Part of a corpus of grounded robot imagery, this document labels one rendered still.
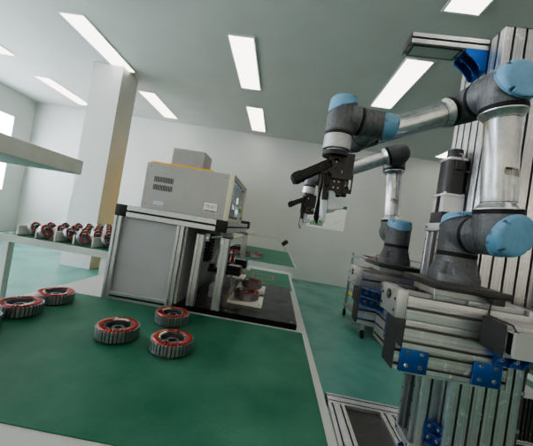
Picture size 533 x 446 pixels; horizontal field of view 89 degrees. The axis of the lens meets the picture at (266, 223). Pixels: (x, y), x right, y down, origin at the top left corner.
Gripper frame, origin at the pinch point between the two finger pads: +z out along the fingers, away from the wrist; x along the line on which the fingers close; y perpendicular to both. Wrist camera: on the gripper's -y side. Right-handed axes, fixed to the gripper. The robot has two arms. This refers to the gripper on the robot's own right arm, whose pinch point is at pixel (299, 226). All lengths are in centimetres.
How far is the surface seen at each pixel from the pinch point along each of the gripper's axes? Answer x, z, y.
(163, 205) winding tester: -50, 1, -62
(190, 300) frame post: -62, 36, -40
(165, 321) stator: -80, 38, -41
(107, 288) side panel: -64, 36, -72
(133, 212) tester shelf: -64, 6, -67
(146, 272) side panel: -63, 28, -59
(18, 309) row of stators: -93, 37, -78
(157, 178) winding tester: -50, -10, -67
